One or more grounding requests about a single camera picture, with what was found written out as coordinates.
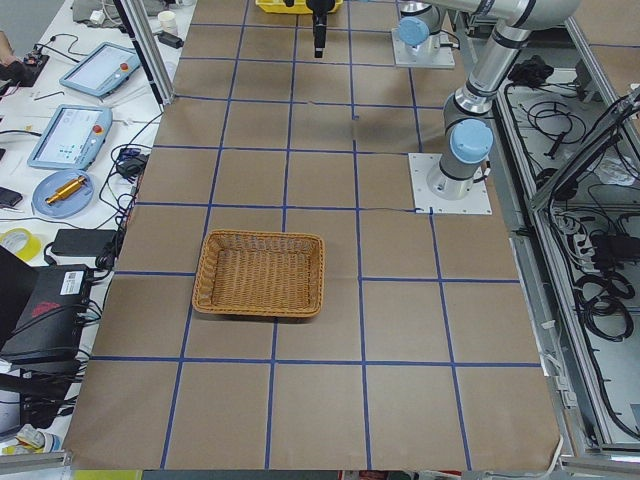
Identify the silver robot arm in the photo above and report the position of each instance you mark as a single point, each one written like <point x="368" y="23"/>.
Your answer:
<point x="420" y="22"/>
<point x="468" y="134"/>

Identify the yellow tape roll on desk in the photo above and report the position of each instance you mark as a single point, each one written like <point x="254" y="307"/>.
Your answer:
<point x="22" y="243"/>

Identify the brown wicker basket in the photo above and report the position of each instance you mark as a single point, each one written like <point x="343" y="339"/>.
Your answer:
<point x="265" y="274"/>

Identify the yellow plastic basket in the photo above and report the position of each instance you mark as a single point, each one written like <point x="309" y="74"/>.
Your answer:
<point x="298" y="7"/>

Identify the black power adapter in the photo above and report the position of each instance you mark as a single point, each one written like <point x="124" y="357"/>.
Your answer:
<point x="82" y="242"/>

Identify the brass cylinder tool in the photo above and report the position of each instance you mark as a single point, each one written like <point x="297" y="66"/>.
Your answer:
<point x="67" y="190"/>

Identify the blue plate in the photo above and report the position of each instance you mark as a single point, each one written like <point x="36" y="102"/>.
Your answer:
<point x="66" y="208"/>

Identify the white power strip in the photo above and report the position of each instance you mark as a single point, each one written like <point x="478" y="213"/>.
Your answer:
<point x="582" y="246"/>

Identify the lower teach pendant tablet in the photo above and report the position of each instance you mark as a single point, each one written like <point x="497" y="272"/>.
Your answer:
<point x="72" y="139"/>

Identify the teach pendant tablet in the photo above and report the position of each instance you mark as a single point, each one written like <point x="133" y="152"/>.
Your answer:
<point x="72" y="139"/>
<point x="103" y="71"/>

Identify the white paper cup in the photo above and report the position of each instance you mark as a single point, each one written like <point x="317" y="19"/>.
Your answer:
<point x="168" y="22"/>

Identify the black cloth bundle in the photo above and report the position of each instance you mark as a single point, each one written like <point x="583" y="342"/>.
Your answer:
<point x="533" y="72"/>

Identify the upper teach pendant tablet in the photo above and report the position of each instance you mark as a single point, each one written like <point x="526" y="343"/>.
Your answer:
<point x="103" y="71"/>

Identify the black computer box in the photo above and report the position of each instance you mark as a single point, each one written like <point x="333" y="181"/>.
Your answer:
<point x="40" y="312"/>

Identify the black smartphone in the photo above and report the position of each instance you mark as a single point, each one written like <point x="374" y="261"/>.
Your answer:
<point x="9" y="198"/>

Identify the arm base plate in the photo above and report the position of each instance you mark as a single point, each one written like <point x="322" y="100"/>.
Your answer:
<point x="435" y="53"/>
<point x="435" y="193"/>

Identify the aluminium frame post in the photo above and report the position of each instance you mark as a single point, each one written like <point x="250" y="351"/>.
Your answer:
<point x="140" y="32"/>

